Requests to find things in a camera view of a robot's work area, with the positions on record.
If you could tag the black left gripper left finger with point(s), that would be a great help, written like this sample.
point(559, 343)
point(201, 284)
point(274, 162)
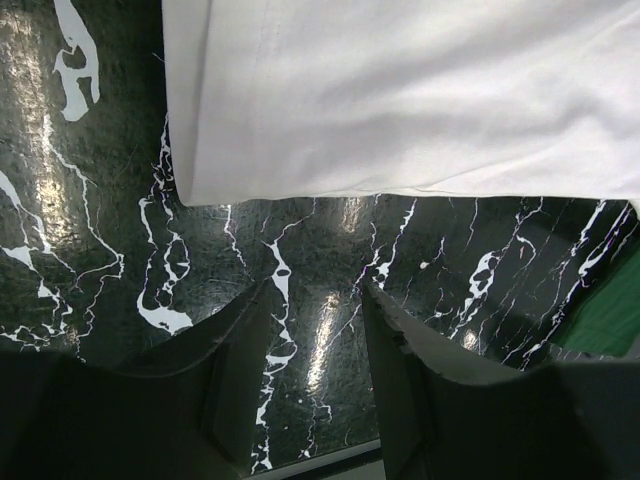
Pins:
point(184, 409)

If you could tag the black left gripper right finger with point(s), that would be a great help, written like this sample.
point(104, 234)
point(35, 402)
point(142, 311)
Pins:
point(445, 412)

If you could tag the cream and green t-shirt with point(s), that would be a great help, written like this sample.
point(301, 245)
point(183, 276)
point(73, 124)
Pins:
point(271, 100)

